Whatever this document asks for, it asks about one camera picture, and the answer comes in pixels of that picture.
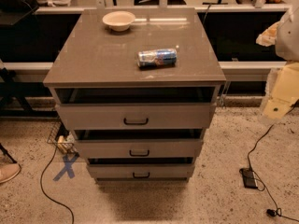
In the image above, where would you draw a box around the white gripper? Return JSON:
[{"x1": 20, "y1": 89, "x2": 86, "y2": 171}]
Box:
[{"x1": 259, "y1": 62, "x2": 299, "y2": 125}]

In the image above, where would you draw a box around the grey drawer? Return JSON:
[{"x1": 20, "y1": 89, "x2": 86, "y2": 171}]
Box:
[
  {"x1": 87, "y1": 164, "x2": 194, "y2": 179},
  {"x1": 75, "y1": 140, "x2": 203, "y2": 158},
  {"x1": 56, "y1": 104, "x2": 216, "y2": 130}
]

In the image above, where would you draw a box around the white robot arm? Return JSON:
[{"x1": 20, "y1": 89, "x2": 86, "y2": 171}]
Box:
[{"x1": 256, "y1": 7, "x2": 299, "y2": 122}]

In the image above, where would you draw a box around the grey drawer cabinet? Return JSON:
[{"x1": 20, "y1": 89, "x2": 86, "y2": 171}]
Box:
[{"x1": 42, "y1": 7, "x2": 227, "y2": 184}]

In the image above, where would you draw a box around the grey bottom drawer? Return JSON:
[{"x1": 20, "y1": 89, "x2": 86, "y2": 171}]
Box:
[{"x1": 87, "y1": 164, "x2": 194, "y2": 179}]

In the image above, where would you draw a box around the grey top drawer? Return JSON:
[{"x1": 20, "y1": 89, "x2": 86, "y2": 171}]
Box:
[{"x1": 56, "y1": 104, "x2": 216, "y2": 130}]

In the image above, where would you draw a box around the black power adapter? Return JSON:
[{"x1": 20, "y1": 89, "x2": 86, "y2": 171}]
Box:
[{"x1": 239, "y1": 168, "x2": 258, "y2": 189}]

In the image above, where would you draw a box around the blue crushed can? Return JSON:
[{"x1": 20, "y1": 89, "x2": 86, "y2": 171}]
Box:
[{"x1": 137, "y1": 49, "x2": 177, "y2": 68}]

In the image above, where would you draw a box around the white paper bowl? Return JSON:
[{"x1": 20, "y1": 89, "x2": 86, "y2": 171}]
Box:
[{"x1": 102, "y1": 11, "x2": 135, "y2": 32}]

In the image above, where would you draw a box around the blue tape cross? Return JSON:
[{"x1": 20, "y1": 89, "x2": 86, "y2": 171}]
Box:
[{"x1": 53, "y1": 153, "x2": 78, "y2": 181}]

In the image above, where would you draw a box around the black tripod leg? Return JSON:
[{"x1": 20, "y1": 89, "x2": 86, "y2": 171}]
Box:
[{"x1": 0, "y1": 143, "x2": 17, "y2": 163}]

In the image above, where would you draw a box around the tan shoe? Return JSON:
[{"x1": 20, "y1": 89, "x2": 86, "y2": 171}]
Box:
[{"x1": 0, "y1": 163, "x2": 21, "y2": 183}]

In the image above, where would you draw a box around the black cable right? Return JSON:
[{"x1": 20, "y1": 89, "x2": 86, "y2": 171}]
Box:
[{"x1": 247, "y1": 103, "x2": 299, "y2": 223}]

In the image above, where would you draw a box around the wire basket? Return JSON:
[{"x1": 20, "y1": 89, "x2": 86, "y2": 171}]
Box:
[{"x1": 47, "y1": 120, "x2": 77, "y2": 155}]

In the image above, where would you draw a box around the black floor cable left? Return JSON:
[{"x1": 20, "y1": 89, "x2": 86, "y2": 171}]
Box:
[{"x1": 39, "y1": 145, "x2": 76, "y2": 224}]

